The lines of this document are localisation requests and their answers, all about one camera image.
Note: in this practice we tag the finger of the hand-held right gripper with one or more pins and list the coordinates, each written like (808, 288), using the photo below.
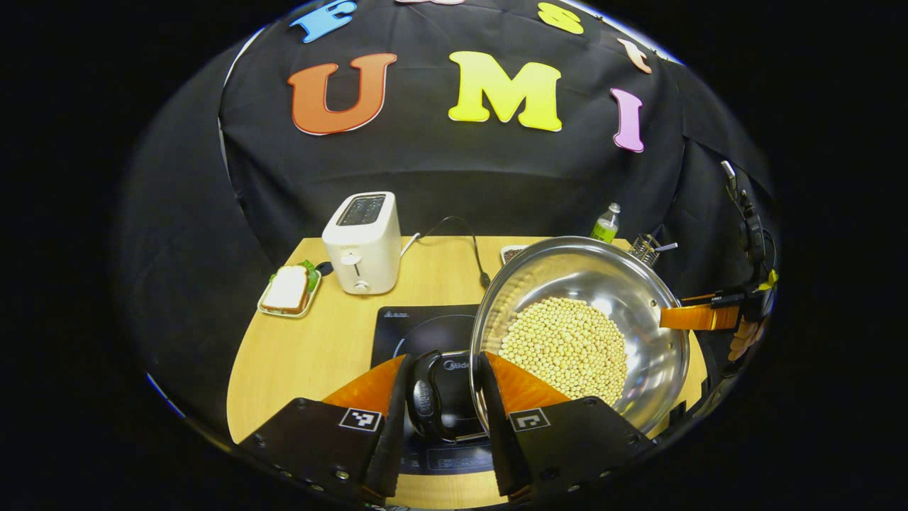
(699, 317)

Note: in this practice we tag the pile of soybeans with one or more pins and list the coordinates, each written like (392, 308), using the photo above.
(567, 348)

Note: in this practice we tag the white toaster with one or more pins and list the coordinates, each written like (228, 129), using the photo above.
(365, 248)

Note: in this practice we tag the small pale green plate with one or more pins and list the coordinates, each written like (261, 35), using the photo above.
(313, 294)

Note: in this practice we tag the black induction cooktop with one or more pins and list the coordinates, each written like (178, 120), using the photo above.
(397, 326)

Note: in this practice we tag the white bread sandwich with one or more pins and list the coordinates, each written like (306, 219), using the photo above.
(286, 289)

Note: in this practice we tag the black backdrop cloth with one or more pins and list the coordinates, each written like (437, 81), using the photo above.
(425, 170)

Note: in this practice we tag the metal mesh utensil holder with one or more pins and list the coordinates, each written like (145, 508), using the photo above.
(642, 250)

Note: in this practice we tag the green label plastic bottle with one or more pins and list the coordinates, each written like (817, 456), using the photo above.
(605, 228)

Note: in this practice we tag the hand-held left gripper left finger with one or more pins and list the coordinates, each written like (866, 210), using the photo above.
(391, 454)

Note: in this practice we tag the white divided bean dish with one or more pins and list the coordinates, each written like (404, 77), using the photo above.
(512, 253)

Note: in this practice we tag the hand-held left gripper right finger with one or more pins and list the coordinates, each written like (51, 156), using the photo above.
(505, 454)

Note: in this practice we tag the metal spoon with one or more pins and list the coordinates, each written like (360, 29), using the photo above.
(667, 247)

